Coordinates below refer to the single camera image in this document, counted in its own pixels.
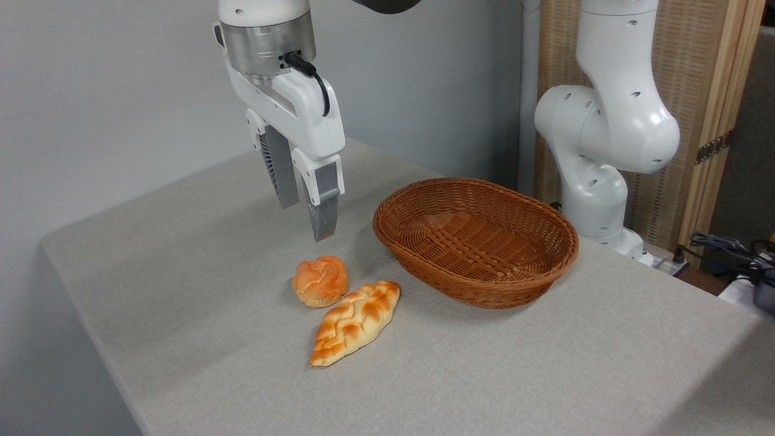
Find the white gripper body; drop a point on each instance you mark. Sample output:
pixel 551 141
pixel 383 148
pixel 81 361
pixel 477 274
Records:
pixel 309 115

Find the long braided bread loaf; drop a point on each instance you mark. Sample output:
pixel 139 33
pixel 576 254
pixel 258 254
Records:
pixel 354 324

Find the round orange bread roll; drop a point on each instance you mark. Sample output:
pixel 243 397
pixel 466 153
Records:
pixel 319 281

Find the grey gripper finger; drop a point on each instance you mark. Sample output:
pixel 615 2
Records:
pixel 326 181
pixel 281 169

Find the grey fabric tablecloth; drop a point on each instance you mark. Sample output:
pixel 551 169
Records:
pixel 242 363

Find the wooden woven folding screen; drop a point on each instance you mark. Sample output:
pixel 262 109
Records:
pixel 696 60

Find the metal screen hinge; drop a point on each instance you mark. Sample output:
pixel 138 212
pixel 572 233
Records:
pixel 714 147

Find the brown oval wicker basket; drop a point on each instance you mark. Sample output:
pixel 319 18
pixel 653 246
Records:
pixel 478 248

